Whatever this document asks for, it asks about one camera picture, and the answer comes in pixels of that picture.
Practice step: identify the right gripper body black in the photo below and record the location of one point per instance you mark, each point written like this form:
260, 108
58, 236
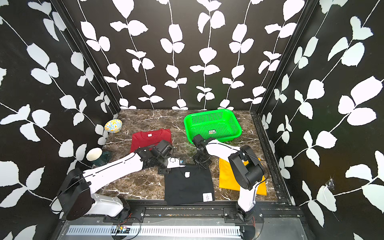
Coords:
202, 161

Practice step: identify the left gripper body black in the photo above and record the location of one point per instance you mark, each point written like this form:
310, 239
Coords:
162, 164

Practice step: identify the black t-shirt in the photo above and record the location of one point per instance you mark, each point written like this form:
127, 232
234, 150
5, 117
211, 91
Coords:
189, 185

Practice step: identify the yellow t-shirt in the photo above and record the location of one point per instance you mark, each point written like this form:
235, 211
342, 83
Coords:
227, 179

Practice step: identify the red t-shirt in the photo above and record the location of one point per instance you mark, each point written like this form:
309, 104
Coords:
145, 139

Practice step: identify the green plastic basket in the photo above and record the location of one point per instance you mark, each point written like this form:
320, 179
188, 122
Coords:
221, 125

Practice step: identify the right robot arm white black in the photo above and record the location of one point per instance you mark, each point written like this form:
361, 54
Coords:
248, 170

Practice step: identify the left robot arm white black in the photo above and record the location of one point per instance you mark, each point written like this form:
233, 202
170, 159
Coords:
78, 194

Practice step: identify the yellow blue patterned bowl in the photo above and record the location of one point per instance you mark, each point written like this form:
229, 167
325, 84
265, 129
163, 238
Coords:
113, 126

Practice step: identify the dark green mug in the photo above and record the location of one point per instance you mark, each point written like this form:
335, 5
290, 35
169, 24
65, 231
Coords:
98, 157

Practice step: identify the white perforated cable duct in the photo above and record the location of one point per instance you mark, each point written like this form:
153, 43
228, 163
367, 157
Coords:
164, 231

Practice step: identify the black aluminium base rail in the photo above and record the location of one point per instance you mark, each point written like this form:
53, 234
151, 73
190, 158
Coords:
136, 211

